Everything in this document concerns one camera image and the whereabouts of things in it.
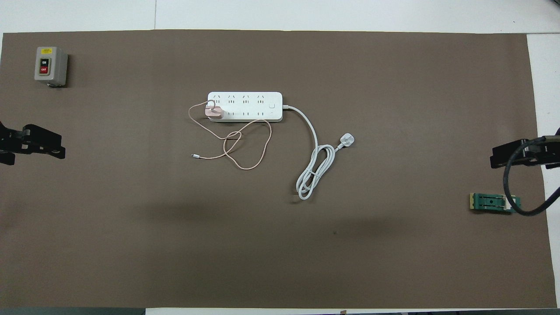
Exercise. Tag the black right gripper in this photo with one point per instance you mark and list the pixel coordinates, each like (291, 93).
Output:
(547, 151)

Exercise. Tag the white power strip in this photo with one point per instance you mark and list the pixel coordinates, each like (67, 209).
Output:
(249, 106)

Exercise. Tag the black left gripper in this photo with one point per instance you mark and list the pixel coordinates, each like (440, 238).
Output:
(8, 146)

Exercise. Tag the green clip block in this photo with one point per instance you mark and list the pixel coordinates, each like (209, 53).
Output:
(490, 202)

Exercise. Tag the brown table mat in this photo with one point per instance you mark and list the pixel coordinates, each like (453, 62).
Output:
(262, 245)

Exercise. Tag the grey on-off switch box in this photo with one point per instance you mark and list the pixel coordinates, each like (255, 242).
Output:
(55, 66)

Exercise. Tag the pink charger adapter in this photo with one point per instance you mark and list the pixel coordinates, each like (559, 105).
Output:
(214, 114)

